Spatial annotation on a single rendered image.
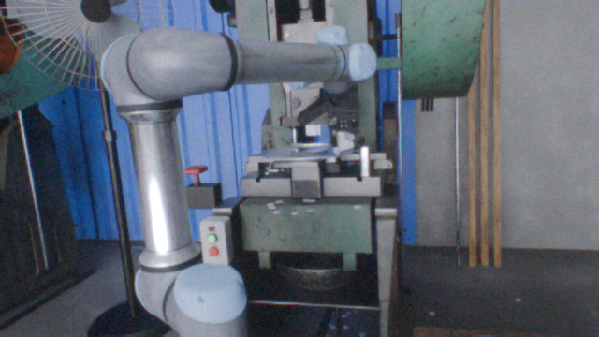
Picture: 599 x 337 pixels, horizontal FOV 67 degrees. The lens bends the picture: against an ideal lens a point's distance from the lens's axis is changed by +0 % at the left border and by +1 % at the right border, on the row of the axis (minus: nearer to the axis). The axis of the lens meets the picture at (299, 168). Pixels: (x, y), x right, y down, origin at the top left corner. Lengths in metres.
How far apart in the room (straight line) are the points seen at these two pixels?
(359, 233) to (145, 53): 0.82
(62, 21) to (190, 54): 1.18
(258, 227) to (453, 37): 0.75
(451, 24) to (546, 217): 1.87
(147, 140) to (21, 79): 1.52
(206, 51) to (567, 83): 2.27
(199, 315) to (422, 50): 0.80
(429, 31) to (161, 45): 0.65
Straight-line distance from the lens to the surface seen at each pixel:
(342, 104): 1.19
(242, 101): 2.73
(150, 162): 0.83
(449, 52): 1.19
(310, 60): 0.86
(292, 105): 1.40
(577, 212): 2.89
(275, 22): 1.42
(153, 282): 0.89
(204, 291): 0.77
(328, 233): 1.33
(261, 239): 1.39
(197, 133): 2.89
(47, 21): 1.87
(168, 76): 0.73
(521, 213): 2.82
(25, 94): 2.32
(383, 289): 1.31
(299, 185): 1.37
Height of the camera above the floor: 1.00
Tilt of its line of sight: 11 degrees down
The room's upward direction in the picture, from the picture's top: 4 degrees counter-clockwise
